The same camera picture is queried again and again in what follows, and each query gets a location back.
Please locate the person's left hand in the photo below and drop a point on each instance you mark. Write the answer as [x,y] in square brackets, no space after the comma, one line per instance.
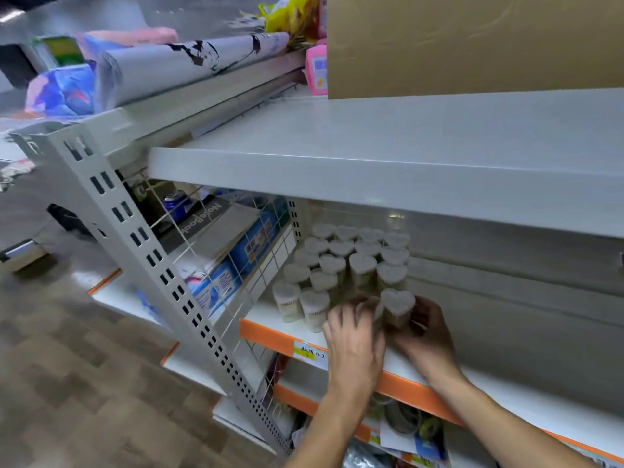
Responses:
[353,355]

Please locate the person's right hand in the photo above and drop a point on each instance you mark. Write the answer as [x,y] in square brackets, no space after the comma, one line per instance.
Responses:
[431,348]

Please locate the person's right fingers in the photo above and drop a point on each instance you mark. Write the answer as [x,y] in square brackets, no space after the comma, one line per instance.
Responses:
[429,314]

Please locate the person's left fingers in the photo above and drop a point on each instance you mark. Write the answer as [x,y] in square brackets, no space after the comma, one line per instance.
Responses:
[348,316]

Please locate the heart-shaped cotton swab jar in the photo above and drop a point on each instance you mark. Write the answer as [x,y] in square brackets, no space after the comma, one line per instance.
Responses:
[397,304]

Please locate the person's left forearm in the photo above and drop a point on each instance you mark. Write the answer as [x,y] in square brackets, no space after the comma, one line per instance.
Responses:
[326,433]

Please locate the person's right forearm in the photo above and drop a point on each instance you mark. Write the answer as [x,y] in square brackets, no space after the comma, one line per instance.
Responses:
[502,428]

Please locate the rows of heart-shaped swab containers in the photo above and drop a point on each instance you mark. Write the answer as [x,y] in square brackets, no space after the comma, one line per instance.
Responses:
[336,268]

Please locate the yellow price label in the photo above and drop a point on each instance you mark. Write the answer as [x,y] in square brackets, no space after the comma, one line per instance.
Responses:
[311,354]

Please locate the clear tape roll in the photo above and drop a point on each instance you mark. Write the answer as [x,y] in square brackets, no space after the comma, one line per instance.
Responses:
[402,418]

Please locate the blue product box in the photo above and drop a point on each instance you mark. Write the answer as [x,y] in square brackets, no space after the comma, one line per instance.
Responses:
[256,241]

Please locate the blue and white packet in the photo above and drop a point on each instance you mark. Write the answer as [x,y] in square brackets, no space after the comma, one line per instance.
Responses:
[217,289]

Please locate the grey notebook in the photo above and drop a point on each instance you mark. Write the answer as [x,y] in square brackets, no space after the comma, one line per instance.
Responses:
[209,233]

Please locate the white metal shelf board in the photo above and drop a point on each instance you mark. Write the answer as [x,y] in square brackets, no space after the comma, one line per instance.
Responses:
[390,151]

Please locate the blue can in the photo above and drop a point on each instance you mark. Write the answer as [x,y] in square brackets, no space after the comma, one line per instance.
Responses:
[174,204]

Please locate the perforated white shelf upright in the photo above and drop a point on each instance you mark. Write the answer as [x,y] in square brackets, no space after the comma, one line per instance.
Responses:
[141,248]

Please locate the pink toy box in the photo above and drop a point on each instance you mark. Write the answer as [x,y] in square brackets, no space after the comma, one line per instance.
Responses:
[317,70]

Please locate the brown cardboard box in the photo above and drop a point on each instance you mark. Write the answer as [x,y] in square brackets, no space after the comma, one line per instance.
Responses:
[468,43]

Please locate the yellow snack packet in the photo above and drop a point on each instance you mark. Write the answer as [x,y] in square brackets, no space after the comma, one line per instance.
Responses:
[290,16]

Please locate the white paper roll black print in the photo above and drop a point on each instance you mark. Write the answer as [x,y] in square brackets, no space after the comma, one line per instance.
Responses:
[165,68]

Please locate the pink plastic package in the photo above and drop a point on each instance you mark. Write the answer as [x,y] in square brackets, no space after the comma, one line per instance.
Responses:
[131,37]

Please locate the blue and pink plastic bag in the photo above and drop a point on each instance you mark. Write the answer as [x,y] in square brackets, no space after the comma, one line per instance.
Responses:
[61,92]

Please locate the green and white box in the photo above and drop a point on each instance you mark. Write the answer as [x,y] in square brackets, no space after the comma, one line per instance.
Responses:
[61,49]

